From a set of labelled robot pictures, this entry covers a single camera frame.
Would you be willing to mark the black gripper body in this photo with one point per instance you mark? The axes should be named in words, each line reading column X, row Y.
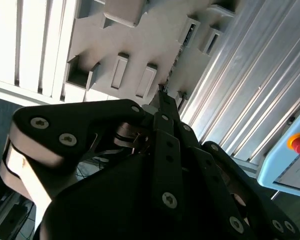
column 102, row 212

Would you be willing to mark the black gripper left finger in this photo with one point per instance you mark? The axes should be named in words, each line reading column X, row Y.
column 77, row 120

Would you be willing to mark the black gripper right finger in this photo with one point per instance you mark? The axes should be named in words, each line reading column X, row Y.
column 215, row 180

